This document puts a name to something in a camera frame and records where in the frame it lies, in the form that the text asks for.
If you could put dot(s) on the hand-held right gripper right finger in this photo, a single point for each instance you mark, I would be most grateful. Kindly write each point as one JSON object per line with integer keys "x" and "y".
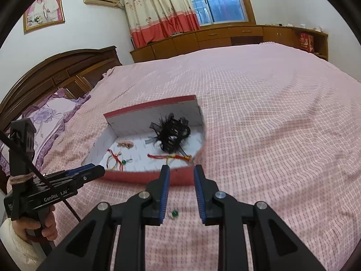
{"x": 200, "y": 196}

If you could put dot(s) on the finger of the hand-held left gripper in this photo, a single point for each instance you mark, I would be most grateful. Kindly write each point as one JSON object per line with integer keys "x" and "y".
{"x": 83, "y": 169}
{"x": 94, "y": 173}

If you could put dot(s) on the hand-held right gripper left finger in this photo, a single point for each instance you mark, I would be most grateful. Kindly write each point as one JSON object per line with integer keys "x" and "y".
{"x": 164, "y": 196}

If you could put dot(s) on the green bead silver clasp charm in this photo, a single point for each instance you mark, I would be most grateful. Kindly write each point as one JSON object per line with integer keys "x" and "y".
{"x": 123, "y": 162}

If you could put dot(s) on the red cardboard box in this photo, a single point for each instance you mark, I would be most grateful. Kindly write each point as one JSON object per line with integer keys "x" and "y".
{"x": 127, "y": 177}

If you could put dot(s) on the pink three-face hair clip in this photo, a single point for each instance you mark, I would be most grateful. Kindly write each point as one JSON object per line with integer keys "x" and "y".
{"x": 125, "y": 144}

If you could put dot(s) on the black feathered hair claw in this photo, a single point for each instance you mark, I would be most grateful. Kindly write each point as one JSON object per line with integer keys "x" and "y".
{"x": 172, "y": 134}

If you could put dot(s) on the person's left forearm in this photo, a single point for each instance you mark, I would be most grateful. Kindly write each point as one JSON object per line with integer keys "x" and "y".
{"x": 17, "y": 245}

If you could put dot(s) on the person's left hand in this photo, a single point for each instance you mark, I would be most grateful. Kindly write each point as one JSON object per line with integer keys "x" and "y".
{"x": 33, "y": 227}

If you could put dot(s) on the purple floral pillow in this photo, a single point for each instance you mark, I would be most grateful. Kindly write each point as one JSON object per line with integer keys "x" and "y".
{"x": 48, "y": 115}

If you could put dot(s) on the dark wooden headboard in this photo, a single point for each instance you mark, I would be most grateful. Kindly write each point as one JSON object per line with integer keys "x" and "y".
{"x": 56, "y": 67}

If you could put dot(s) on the long wooden cabinet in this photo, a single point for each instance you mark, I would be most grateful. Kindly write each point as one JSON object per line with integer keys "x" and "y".
{"x": 214, "y": 36}

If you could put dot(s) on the cream and red curtain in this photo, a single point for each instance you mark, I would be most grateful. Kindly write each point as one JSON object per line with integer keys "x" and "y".
{"x": 158, "y": 8}

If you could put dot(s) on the red gift box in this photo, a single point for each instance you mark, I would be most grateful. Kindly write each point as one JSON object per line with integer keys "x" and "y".
{"x": 306, "y": 42}

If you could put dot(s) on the window with metal bars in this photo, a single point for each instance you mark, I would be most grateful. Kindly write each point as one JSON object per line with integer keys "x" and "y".
{"x": 217, "y": 0}

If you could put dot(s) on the framed wall photo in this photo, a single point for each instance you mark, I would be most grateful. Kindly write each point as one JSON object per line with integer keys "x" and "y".
{"x": 45, "y": 8}

